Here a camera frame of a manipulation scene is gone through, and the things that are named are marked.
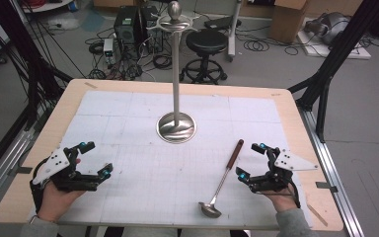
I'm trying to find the cardboard box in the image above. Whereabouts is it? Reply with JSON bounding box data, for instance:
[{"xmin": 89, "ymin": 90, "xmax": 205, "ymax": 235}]
[{"xmin": 269, "ymin": 0, "xmax": 312, "ymax": 44}]

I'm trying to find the metal ladle with brown handle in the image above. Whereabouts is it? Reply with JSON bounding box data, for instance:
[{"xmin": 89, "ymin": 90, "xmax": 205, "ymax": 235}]
[{"xmin": 197, "ymin": 138, "xmax": 246, "ymax": 219}]

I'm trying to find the long strip of tan tape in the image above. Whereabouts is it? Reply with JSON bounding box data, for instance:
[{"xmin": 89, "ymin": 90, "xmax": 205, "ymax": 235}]
[{"xmin": 307, "ymin": 203, "xmax": 329, "ymax": 228}]

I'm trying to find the small grey power supply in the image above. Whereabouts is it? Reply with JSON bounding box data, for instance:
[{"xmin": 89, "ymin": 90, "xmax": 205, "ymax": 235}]
[{"xmin": 103, "ymin": 38, "xmax": 115, "ymax": 65}]

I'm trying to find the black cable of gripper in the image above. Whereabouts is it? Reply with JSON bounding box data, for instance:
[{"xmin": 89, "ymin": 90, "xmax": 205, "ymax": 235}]
[
  {"xmin": 287, "ymin": 182, "xmax": 302, "ymax": 209},
  {"xmin": 29, "ymin": 157, "xmax": 52, "ymax": 213}
]

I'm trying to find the black round stool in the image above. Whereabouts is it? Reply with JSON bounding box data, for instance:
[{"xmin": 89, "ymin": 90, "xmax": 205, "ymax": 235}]
[{"xmin": 180, "ymin": 29, "xmax": 229, "ymax": 85}]

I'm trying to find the tangle of black cables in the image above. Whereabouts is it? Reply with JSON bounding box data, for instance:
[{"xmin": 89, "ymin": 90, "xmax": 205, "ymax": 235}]
[{"xmin": 84, "ymin": 28, "xmax": 179, "ymax": 82}]

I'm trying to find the small coiled black cable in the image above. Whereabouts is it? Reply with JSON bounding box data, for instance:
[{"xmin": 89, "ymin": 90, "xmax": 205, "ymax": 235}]
[{"xmin": 283, "ymin": 45, "xmax": 300, "ymax": 56}]

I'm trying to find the black metal frame with cables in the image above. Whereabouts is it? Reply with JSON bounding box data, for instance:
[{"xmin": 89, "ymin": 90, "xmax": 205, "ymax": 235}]
[{"xmin": 0, "ymin": 0, "xmax": 74, "ymax": 132}]

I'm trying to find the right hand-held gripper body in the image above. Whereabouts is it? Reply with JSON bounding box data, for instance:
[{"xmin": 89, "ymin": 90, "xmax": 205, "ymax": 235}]
[{"xmin": 247, "ymin": 146, "xmax": 320, "ymax": 195}]

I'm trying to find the aluminium rail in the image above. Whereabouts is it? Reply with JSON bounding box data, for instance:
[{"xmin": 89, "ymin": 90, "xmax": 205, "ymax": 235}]
[
  {"xmin": 0, "ymin": 124, "xmax": 38, "ymax": 216},
  {"xmin": 297, "ymin": 108, "xmax": 365, "ymax": 237}
]

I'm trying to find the black metal bracket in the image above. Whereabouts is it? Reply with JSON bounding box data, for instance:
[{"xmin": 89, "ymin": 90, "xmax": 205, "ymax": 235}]
[
  {"xmin": 8, "ymin": 166, "xmax": 34, "ymax": 176},
  {"xmin": 315, "ymin": 181, "xmax": 339, "ymax": 194}
]

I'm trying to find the white flat board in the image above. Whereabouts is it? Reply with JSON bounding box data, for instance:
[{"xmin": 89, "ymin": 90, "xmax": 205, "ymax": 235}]
[{"xmin": 295, "ymin": 33, "xmax": 373, "ymax": 60}]

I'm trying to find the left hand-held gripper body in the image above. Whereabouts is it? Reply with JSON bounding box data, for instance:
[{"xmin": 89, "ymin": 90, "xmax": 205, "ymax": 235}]
[{"xmin": 31, "ymin": 145, "xmax": 101, "ymax": 195}]

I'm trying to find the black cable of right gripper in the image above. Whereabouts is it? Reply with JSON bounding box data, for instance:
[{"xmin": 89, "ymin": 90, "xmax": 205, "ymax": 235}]
[{"xmin": 287, "ymin": 182, "xmax": 302, "ymax": 209}]

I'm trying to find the white stand pole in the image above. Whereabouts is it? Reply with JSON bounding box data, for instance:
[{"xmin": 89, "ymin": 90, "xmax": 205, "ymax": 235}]
[{"xmin": 226, "ymin": 0, "xmax": 244, "ymax": 62}]

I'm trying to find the white grid mat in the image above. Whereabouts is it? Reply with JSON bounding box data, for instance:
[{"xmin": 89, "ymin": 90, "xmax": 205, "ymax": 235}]
[{"xmin": 29, "ymin": 90, "xmax": 314, "ymax": 230}]

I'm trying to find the black computer tower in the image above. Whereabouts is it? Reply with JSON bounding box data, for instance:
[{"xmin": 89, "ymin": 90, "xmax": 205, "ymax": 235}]
[{"xmin": 113, "ymin": 5, "xmax": 161, "ymax": 53}]

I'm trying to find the person's left hand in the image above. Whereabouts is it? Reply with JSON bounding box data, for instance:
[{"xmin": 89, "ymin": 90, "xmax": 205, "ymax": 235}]
[{"xmin": 38, "ymin": 180, "xmax": 87, "ymax": 223}]

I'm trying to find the person's right hand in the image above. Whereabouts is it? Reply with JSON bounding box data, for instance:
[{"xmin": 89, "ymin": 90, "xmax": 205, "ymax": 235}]
[{"xmin": 263, "ymin": 183, "xmax": 299, "ymax": 213}]

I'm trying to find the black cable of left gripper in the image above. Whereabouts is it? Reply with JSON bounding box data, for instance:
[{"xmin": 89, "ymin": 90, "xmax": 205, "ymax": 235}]
[{"xmin": 29, "ymin": 157, "xmax": 52, "ymax": 213}]

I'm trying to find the tall metal utensil stand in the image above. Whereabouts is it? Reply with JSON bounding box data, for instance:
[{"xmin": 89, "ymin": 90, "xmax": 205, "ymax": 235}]
[{"xmin": 146, "ymin": 0, "xmax": 200, "ymax": 145}]

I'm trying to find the black flat device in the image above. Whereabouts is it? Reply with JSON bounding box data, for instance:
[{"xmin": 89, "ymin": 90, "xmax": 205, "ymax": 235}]
[{"xmin": 204, "ymin": 15, "xmax": 243, "ymax": 30}]

